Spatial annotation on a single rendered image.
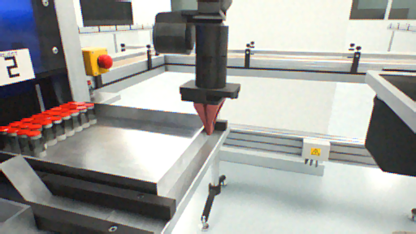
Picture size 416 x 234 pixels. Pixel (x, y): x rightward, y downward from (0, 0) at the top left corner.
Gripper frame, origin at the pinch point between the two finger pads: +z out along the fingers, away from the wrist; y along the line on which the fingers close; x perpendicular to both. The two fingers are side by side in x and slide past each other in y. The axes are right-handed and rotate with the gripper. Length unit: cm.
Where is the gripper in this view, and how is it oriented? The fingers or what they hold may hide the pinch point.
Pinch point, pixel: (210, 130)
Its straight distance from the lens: 51.6
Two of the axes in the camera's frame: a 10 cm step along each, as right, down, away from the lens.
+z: -0.2, 9.3, 3.6
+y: -9.5, -1.2, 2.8
